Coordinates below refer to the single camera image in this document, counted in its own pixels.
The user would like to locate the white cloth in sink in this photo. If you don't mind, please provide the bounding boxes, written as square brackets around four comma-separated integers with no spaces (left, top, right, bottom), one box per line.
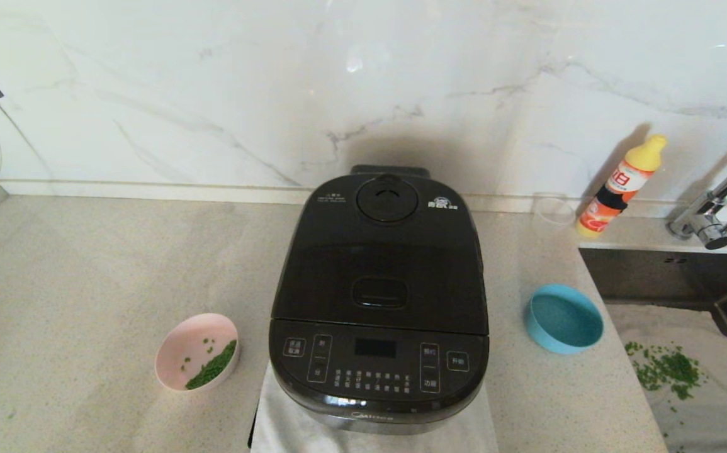
[606,304,727,453]

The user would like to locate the blue bowl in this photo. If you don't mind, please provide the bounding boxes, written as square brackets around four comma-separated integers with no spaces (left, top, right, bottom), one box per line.
[524,284,604,354]

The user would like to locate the green chopped scallion pile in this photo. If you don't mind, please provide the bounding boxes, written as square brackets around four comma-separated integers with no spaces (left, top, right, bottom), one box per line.
[181,338,238,390]

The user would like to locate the clear glass cup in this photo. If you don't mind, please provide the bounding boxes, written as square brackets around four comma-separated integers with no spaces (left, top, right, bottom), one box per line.
[532,192,577,227]

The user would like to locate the yellow orange detergent bottle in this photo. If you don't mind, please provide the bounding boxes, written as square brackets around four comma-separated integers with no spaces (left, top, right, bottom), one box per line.
[577,134,668,239]

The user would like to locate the black rice cooker lid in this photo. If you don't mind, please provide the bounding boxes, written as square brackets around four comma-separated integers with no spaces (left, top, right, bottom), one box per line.
[271,165,489,336]

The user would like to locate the green scallion bits on cloth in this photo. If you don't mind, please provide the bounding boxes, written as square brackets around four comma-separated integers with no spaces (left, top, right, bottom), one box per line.
[624,341,707,401]

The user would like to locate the chrome faucet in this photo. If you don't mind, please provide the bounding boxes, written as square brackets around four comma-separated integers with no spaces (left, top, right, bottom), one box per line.
[665,140,727,250]

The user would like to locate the pink bowl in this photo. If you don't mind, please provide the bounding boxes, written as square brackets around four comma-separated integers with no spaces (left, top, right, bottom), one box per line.
[154,313,240,392]

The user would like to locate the white cloth under cooker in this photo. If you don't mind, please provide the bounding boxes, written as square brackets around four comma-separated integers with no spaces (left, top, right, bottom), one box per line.
[250,362,499,453]

